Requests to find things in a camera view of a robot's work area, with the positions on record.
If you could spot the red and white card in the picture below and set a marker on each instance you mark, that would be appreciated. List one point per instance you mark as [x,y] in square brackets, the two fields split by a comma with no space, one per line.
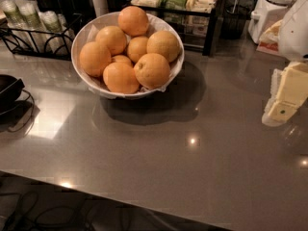
[268,48]

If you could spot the stacked cups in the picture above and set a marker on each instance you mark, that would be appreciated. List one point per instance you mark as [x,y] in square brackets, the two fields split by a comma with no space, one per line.
[33,22]
[16,23]
[53,24]

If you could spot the black shelf with packets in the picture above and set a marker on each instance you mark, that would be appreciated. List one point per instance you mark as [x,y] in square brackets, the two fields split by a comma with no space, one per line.
[194,20]

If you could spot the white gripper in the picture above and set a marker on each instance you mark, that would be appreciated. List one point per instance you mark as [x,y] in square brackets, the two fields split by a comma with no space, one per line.
[295,33]

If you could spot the small hidden middle orange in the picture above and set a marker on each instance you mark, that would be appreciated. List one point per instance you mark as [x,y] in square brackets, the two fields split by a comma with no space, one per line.
[121,59]

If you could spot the right stacked cups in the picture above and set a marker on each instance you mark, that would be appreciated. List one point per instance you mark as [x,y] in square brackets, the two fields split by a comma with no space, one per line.
[53,24]

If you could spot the left stacked cups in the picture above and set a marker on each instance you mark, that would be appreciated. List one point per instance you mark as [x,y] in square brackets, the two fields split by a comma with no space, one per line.
[16,23]

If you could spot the white cylinder container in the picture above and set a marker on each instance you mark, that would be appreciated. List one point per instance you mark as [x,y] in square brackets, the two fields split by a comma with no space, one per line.
[98,0]

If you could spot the black wire cup rack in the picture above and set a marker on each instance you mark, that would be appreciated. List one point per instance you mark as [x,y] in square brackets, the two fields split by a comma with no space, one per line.
[10,40]

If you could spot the white bowl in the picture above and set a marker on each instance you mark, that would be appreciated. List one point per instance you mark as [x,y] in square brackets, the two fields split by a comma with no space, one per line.
[89,32]

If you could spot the middle stacked cups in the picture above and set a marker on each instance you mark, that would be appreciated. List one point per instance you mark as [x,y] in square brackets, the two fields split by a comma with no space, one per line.
[33,22]

